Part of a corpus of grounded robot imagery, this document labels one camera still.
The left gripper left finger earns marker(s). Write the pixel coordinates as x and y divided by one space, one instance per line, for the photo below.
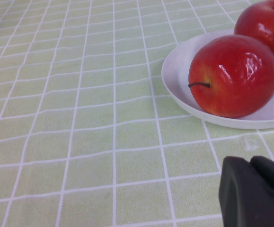
241 201

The red apple with long stem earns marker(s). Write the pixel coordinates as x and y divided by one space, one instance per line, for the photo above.
233 75

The red apple with yellow top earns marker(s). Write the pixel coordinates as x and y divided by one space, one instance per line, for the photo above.
269 28

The white round plate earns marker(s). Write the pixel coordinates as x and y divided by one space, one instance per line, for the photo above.
177 78

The green checkered tablecloth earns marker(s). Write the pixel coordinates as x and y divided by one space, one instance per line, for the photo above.
80 118

